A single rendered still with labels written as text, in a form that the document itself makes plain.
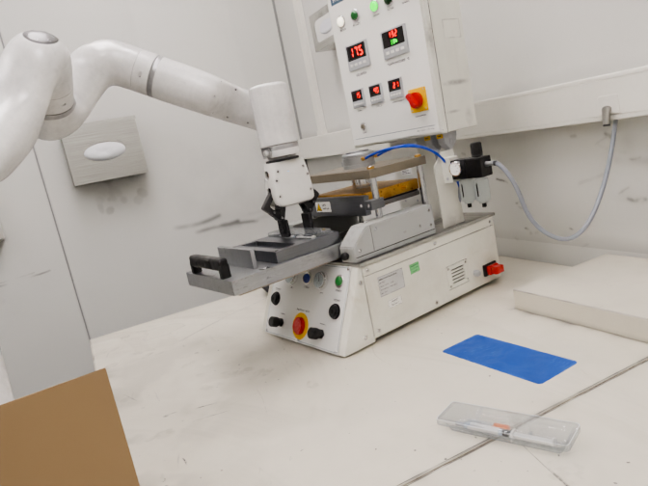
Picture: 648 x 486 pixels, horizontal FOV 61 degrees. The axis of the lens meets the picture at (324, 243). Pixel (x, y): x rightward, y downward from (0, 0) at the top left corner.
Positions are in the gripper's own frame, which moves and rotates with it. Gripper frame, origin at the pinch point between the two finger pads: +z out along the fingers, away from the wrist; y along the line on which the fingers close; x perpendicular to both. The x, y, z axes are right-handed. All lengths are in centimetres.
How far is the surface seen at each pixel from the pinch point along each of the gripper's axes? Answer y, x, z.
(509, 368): 6, -48, 26
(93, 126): -1, 136, -41
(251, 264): -16.7, -6.8, 3.7
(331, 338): -4.8, -12.0, 23.4
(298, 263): -8.3, -11.0, 5.7
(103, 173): -2, 136, -22
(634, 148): 61, -47, -3
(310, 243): -3.9, -10.0, 2.7
